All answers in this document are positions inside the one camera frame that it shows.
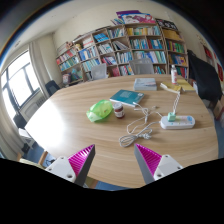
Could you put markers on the white chair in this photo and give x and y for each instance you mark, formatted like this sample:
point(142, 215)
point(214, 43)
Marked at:
point(99, 72)

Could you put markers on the teal book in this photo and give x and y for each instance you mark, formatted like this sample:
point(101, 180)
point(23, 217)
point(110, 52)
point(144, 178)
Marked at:
point(127, 97)

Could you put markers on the wooden bookshelf with books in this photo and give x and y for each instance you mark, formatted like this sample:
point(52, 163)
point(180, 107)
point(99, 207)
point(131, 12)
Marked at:
point(116, 46)

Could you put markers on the white plastic bottle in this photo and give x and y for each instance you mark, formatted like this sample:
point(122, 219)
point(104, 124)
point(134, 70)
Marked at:
point(173, 74)

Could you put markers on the red-lidded jar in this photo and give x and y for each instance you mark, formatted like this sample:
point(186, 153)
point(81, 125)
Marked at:
point(118, 110)

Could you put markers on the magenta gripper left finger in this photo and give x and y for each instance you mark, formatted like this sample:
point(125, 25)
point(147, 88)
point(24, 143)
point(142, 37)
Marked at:
point(75, 167)

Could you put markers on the beige curtain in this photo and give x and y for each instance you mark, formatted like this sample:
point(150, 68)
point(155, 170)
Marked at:
point(43, 58)

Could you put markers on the yellow book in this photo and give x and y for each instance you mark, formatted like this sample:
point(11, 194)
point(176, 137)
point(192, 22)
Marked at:
point(186, 87)

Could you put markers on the white power strip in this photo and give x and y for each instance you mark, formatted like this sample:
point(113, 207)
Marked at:
point(180, 122)

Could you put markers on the green charger plug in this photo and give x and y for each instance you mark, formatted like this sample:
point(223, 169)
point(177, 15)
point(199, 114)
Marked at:
point(171, 116)

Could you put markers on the dark blue chair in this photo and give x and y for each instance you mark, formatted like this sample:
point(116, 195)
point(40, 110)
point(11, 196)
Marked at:
point(52, 87)

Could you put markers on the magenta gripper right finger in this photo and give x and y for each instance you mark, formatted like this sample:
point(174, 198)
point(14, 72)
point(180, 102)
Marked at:
point(154, 166)

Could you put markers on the black jacket on chair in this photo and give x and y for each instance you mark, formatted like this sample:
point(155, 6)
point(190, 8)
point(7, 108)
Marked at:
point(206, 77)

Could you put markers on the grey book stack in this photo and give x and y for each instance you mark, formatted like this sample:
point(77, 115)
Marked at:
point(146, 84)

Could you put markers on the green plastic bag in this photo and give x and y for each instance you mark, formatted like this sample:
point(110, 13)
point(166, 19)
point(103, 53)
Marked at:
point(99, 111)

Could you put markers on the window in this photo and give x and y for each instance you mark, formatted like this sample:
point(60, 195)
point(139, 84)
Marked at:
point(19, 83)

